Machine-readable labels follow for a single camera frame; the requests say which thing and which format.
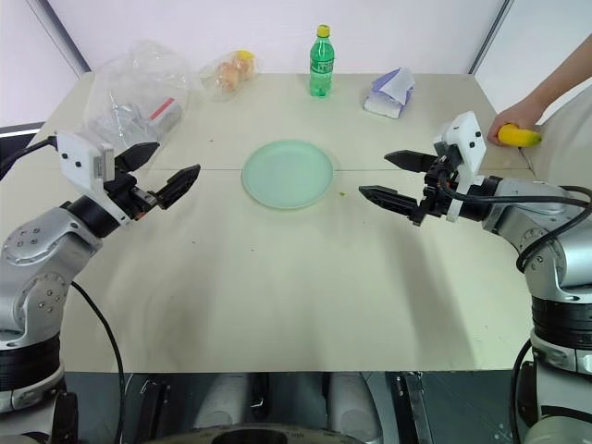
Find bag of oranges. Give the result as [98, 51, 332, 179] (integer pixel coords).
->
[199, 49, 257, 103]

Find green plastic bottle yellow cap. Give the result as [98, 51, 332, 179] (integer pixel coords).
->
[308, 24, 335, 99]

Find person's bare hand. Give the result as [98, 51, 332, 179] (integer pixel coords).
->
[487, 97, 545, 147]

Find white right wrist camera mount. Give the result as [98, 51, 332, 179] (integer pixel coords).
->
[433, 111, 488, 223]

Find silver robot body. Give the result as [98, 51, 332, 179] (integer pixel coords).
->
[55, 369, 519, 444]

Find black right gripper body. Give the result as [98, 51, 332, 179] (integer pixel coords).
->
[411, 141, 466, 227]

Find light green round plate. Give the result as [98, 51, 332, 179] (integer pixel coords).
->
[241, 139, 334, 212]

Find large clear plastic bag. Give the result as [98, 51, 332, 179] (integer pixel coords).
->
[84, 40, 191, 148]

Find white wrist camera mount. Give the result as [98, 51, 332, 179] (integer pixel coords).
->
[53, 130, 130, 228]
[433, 111, 488, 223]

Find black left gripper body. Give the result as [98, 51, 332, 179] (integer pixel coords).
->
[103, 171, 162, 219]

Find yellow banana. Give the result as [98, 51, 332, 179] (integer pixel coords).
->
[497, 123, 543, 149]

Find purple white tissue pack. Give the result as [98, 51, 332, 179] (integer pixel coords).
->
[362, 67, 416, 120]

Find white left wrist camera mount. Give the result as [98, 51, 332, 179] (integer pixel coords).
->
[53, 130, 130, 228]

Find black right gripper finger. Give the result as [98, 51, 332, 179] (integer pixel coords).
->
[384, 149, 439, 175]
[358, 185, 425, 219]

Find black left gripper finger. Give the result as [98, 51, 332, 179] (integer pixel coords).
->
[152, 164, 202, 210]
[113, 142, 161, 175]

